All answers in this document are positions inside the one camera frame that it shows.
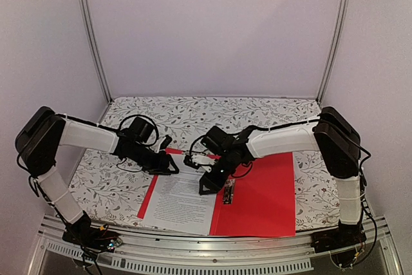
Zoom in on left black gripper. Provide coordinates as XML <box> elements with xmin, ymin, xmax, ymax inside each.
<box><xmin>131</xmin><ymin>142</ymin><xmax>180</xmax><ymax>175</ymax></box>

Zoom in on printed white paper sheets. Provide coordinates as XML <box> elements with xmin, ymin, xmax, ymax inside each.
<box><xmin>138</xmin><ymin>154</ymin><xmax>216</xmax><ymax>235</ymax></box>

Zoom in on red file folder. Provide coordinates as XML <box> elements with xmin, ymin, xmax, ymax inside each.
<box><xmin>136</xmin><ymin>147</ymin><xmax>297</xmax><ymax>238</ymax></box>

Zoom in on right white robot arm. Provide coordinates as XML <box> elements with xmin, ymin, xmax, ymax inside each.
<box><xmin>199</xmin><ymin>107</ymin><xmax>371</xmax><ymax>247</ymax></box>

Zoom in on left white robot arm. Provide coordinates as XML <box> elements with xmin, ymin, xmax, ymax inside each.
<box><xmin>15</xmin><ymin>106</ymin><xmax>180</xmax><ymax>245</ymax></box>

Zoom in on spine metal folder clip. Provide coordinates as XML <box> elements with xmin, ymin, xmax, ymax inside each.
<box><xmin>223</xmin><ymin>179</ymin><xmax>236</xmax><ymax>205</ymax></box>

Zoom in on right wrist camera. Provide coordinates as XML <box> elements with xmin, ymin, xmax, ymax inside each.
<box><xmin>183</xmin><ymin>154</ymin><xmax>219</xmax><ymax>172</ymax></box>

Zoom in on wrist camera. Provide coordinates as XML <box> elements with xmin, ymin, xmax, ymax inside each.
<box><xmin>183</xmin><ymin>154</ymin><xmax>219</xmax><ymax>172</ymax></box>
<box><xmin>151</xmin><ymin>135</ymin><xmax>173</xmax><ymax>153</ymax></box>

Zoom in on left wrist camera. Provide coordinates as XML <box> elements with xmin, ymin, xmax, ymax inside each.
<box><xmin>151</xmin><ymin>135</ymin><xmax>173</xmax><ymax>153</ymax></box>

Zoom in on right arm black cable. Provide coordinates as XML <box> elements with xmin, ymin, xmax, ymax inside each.
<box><xmin>254</xmin><ymin>119</ymin><xmax>323</xmax><ymax>134</ymax></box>

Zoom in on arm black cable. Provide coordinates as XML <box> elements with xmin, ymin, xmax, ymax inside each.
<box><xmin>254</xmin><ymin>119</ymin><xmax>323</xmax><ymax>134</ymax></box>
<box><xmin>62</xmin><ymin>113</ymin><xmax>158</xmax><ymax>147</ymax></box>

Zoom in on aluminium front rail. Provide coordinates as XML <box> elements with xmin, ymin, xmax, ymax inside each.
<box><xmin>28</xmin><ymin>215</ymin><xmax>403</xmax><ymax>274</ymax></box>

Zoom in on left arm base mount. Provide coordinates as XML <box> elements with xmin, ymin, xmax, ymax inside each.
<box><xmin>62</xmin><ymin>213</ymin><xmax>123</xmax><ymax>252</ymax></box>

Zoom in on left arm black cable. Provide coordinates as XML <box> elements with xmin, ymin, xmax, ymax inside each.
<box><xmin>62</xmin><ymin>113</ymin><xmax>158</xmax><ymax>147</ymax></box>

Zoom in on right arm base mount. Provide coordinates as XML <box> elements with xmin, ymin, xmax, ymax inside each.
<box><xmin>310</xmin><ymin>222</ymin><xmax>366</xmax><ymax>269</ymax></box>

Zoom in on left aluminium frame post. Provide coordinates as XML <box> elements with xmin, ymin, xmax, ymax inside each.
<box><xmin>79</xmin><ymin>0</ymin><xmax>113</xmax><ymax>104</ymax></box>

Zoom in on aluminium frame post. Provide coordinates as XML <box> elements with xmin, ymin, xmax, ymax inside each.
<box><xmin>79</xmin><ymin>0</ymin><xmax>113</xmax><ymax>104</ymax></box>
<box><xmin>316</xmin><ymin>0</ymin><xmax>350</xmax><ymax>105</ymax></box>

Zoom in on right aluminium frame post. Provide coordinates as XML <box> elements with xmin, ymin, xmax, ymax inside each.
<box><xmin>316</xmin><ymin>0</ymin><xmax>350</xmax><ymax>105</ymax></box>

